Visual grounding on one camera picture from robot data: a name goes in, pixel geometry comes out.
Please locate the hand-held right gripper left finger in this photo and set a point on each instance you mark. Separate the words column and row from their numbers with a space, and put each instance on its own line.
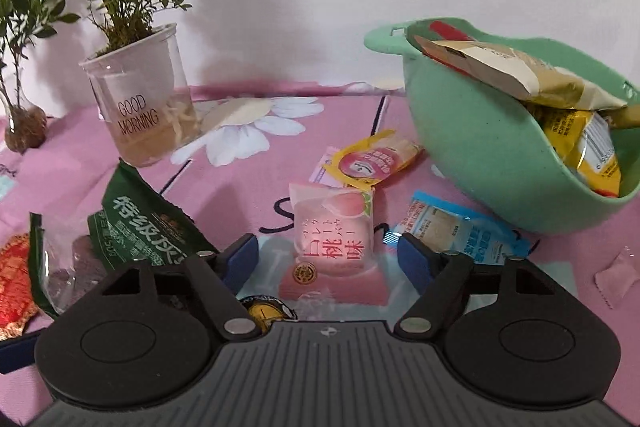
column 245, row 257

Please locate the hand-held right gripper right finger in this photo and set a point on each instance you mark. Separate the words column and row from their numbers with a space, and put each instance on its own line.
column 415, row 257

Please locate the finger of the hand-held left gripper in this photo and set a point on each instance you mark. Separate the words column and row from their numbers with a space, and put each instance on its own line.
column 17, row 357

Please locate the pink peach snack packet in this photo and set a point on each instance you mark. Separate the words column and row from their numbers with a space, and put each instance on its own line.
column 330, row 237

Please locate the green plastic bowl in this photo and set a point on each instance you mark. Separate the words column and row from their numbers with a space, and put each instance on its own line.
column 475, row 147

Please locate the yellow snack packet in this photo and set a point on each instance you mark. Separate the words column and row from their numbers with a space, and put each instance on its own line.
column 575, row 132

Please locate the beige snack packet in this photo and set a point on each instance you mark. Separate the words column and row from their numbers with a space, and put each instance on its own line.
column 525, row 72

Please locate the long red cartoon stick packet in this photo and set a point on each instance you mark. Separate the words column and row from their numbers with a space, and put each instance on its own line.
column 450, row 31

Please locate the gold round candy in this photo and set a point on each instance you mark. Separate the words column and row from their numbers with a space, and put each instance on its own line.
column 265, row 312

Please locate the blue white snack packet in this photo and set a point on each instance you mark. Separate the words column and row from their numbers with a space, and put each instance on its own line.
column 470, row 232

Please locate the red gold ornate decal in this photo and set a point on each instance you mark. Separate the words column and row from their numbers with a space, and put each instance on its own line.
column 12, row 282

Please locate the yellow pink round-label packet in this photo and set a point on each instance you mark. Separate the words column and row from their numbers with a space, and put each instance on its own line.
column 375, row 162

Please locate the pink white flat packet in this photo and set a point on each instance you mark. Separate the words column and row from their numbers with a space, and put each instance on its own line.
column 320, row 174

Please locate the green dried date packet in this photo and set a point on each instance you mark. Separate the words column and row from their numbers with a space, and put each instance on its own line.
column 135, row 222

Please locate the plant in clear cup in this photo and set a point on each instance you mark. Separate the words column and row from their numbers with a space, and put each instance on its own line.
column 145, row 107

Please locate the small pink candy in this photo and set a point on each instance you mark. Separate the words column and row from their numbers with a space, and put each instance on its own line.
column 617, row 277

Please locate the plant in glass vase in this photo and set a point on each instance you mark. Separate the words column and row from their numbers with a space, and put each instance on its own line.
column 22, row 132

